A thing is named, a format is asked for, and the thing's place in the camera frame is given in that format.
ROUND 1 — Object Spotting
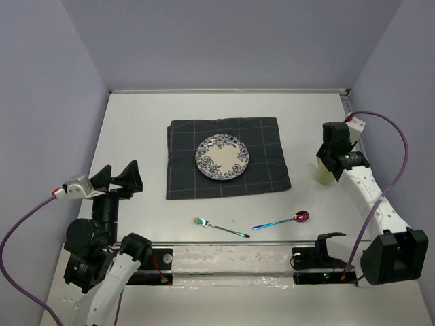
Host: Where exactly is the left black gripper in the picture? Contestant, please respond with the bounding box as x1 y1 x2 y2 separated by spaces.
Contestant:
90 157 143 242

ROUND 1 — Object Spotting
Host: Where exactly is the cream yellow mug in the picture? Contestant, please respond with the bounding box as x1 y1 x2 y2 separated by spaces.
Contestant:
315 157 335 185

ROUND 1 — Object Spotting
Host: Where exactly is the dark plaid cloth napkin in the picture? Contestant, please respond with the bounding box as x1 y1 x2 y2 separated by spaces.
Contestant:
166 117 291 200

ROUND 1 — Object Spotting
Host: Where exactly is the iridescent fork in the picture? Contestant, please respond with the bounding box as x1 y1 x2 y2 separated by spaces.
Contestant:
192 217 251 238

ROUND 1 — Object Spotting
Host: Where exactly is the blue floral plate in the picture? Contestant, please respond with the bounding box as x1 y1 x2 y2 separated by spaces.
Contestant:
194 134 250 181

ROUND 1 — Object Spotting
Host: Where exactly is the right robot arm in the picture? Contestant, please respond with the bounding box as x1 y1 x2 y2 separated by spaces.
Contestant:
316 122 429 285

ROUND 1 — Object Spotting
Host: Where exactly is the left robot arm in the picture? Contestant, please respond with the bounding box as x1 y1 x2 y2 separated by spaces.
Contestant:
56 160 152 325

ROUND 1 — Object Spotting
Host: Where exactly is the iridescent spoon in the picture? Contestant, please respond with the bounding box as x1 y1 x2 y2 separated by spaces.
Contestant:
252 211 309 231

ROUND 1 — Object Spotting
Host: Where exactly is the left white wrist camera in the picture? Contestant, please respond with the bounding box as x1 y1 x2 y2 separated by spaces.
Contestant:
52 175 105 200

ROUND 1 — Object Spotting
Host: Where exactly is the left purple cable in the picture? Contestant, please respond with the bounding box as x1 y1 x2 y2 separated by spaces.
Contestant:
0 195 122 326

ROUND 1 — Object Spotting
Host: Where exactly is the aluminium table edge rail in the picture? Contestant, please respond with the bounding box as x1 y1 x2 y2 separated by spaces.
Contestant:
109 88 348 95

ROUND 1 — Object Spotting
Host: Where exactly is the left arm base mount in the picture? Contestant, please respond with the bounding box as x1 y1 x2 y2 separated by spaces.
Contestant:
127 247 173 286

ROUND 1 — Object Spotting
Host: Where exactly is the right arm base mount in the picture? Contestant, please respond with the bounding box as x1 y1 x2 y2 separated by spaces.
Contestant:
290 232 358 285

